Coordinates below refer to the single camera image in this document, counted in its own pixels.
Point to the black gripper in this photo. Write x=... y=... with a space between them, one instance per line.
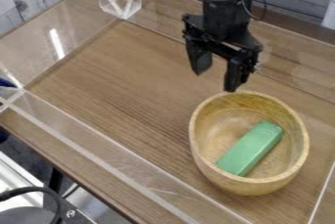
x=221 y=32

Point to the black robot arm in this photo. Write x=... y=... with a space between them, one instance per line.
x=219 y=32

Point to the brown wooden bowl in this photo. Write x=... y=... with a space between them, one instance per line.
x=222 y=120

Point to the green rectangular block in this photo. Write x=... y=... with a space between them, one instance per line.
x=245 y=155

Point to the blue object at edge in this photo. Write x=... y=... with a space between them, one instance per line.
x=7 y=83

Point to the black table leg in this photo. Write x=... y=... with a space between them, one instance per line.
x=56 y=180

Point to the clear acrylic enclosure wall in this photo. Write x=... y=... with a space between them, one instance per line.
x=105 y=99

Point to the black metal bracket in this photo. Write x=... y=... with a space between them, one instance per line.
x=65 y=213

